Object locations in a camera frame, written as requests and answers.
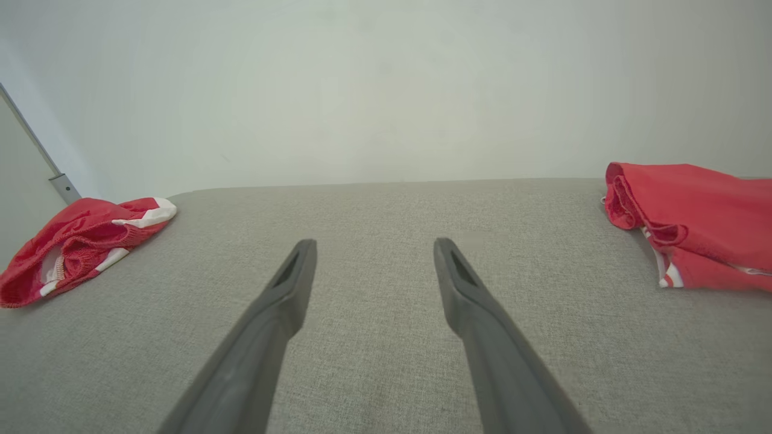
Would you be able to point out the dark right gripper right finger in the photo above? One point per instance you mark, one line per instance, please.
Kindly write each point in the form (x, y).
(512, 386)

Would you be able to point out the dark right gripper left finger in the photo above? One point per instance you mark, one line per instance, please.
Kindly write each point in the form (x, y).
(241, 374)

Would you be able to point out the red shorts white trim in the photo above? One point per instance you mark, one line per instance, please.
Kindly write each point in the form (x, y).
(78, 241)

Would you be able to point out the red basketball jersey white sleeves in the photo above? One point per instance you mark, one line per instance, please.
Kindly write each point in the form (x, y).
(711, 211)

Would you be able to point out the grey metal rail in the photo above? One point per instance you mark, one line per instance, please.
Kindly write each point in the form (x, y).
(65, 187)

